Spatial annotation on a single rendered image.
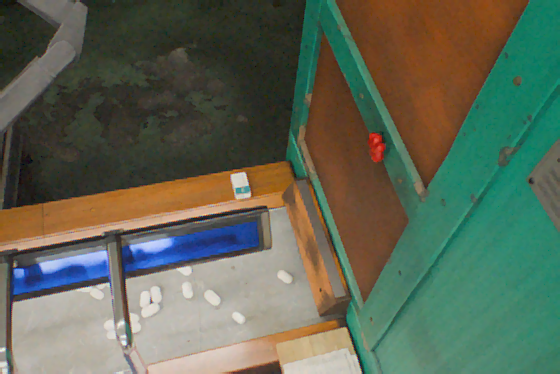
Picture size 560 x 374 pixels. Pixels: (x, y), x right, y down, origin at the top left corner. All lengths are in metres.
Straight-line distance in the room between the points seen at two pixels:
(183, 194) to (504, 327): 0.84
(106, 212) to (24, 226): 0.17
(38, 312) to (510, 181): 0.96
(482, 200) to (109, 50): 2.35
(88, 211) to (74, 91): 1.39
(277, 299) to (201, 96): 1.50
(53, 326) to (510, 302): 0.89
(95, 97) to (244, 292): 1.59
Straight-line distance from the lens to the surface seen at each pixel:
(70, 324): 1.21
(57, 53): 1.12
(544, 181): 0.52
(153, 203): 1.28
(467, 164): 0.60
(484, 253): 0.63
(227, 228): 0.85
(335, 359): 1.12
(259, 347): 1.12
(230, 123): 2.41
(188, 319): 1.17
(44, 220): 1.31
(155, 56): 2.72
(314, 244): 1.12
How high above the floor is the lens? 1.84
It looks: 57 degrees down
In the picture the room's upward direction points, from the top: 7 degrees clockwise
